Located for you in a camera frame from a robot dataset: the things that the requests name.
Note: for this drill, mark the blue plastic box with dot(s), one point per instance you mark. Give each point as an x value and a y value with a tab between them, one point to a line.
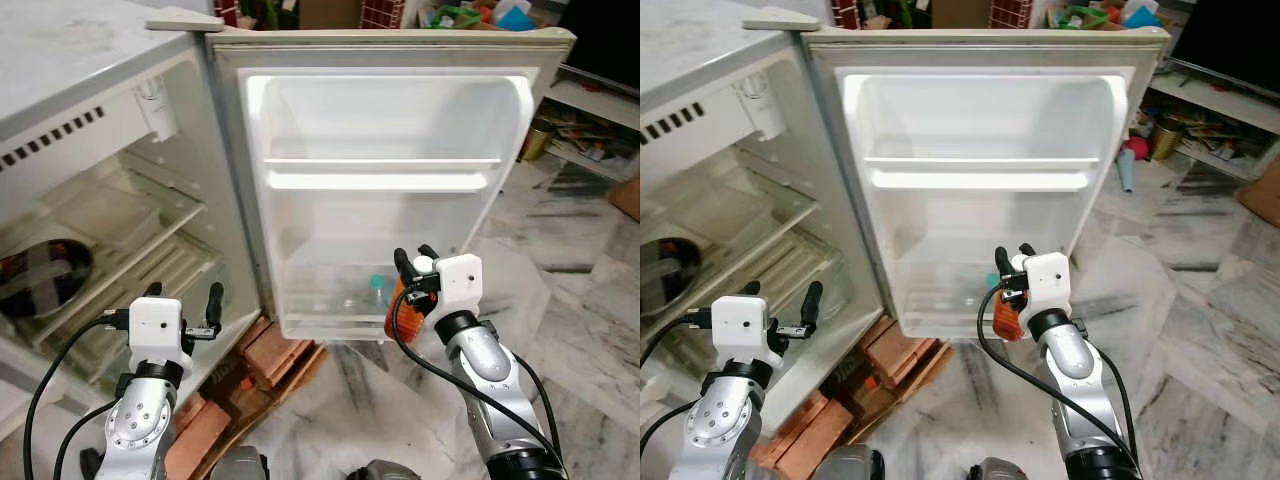
515	17
1142	16

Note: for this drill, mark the white crisper drawer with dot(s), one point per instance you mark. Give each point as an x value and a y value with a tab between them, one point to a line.
160	270
780	270

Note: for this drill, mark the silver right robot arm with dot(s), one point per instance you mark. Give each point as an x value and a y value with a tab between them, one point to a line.
1070	355
485	360

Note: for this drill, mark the white fridge door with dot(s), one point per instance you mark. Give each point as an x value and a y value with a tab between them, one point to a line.
390	120
985	120

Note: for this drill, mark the gold metal can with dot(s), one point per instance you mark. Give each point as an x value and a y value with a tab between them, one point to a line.
1165	142
535	145

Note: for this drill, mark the white low cabinet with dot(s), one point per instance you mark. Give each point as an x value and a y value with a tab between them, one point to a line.
1220	105
600	105

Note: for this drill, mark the beige fridge hinge cover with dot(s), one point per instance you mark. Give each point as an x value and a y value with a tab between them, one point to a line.
780	19
185	20

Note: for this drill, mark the white fridge thermostat box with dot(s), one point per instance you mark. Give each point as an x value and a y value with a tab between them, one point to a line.
158	115
762	110

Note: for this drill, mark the brown wooden board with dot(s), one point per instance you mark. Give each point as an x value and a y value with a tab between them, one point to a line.
270	410
920	385

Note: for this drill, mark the grey robot leg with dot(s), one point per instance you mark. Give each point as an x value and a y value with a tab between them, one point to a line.
998	470
385	471
845	465
240	465

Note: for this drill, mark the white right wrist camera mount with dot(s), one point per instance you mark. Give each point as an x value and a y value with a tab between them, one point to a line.
460	282
1048	280

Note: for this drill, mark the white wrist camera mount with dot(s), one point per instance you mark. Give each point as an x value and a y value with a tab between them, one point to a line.
1048	280
460	282
155	328
740	328

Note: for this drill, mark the orange container white cap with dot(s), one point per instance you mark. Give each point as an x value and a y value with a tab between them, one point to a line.
400	320
1005	320

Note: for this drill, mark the blue bottle red top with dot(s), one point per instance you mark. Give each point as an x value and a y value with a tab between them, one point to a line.
1137	150

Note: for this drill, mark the clear glass fridge shelf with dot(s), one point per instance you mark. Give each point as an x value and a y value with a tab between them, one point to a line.
730	215
120	215

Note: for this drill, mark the white door shelf rail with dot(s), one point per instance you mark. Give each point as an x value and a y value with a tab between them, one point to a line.
980	181
380	181

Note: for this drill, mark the clear bottle green cap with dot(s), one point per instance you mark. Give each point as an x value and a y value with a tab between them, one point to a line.
378	283
978	287

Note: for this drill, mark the red lattice basket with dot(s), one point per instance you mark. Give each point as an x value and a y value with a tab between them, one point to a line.
1010	12
226	12
382	12
845	12

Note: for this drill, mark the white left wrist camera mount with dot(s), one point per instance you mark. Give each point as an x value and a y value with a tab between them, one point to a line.
740	328
155	328

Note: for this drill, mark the grey robot right leg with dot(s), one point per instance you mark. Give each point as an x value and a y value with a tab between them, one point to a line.
385	471
998	470

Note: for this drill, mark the red clay brick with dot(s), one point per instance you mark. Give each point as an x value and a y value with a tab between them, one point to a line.
895	348
200	440
275	350
810	430

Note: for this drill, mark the green plastic toy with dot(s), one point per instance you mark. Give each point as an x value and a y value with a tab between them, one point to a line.
1080	16
455	16

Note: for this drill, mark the grey robot left leg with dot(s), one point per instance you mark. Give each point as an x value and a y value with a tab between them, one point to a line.
845	465
240	465

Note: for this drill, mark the black pan glass lid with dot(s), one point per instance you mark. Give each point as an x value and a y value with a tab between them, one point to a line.
40	280
660	280

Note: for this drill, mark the black television screen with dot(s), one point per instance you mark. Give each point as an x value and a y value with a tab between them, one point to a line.
1230	35
605	35

